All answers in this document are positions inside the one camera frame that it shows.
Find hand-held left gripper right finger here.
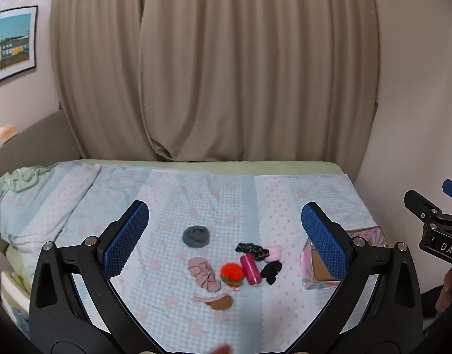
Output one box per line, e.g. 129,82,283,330
292,202,425,354

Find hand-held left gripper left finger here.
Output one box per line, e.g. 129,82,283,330
29,200,164,354

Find pink printed cardboard box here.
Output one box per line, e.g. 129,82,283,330
300,225,389,290

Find pink fluffy scrunchie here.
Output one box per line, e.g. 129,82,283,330
265,245,284,263

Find plain black scrunchie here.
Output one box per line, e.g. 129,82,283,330
260,260,283,286

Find grey sock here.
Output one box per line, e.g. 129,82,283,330
182,225,211,249

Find black patterned scrunchie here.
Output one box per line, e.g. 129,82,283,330
235,242,271,261

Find magenta cloth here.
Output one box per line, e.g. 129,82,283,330
239,253,263,286

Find pink socks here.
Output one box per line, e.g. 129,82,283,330
188,256,222,291

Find orange pom-pom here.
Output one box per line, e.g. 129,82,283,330
219,263,246,293

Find brown and white soft pad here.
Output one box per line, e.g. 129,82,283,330
191,290,233,311

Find person's right hand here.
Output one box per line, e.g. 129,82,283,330
435,267,452,314

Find checked floral blanket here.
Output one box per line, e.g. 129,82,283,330
6,162,392,354

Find pillow in checked case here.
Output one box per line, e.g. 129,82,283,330
0,161,102,252

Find light green bed sheet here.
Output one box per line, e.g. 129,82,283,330
1,158,342,288

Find grey upholstered headboard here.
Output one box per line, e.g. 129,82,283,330
0,109,83,255

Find small orange object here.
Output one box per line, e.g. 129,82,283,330
0,125,19,143

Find beige curtain panel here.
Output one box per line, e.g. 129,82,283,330
50,0,154,160
138,0,381,163

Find wall poster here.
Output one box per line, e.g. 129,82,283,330
0,5,39,86

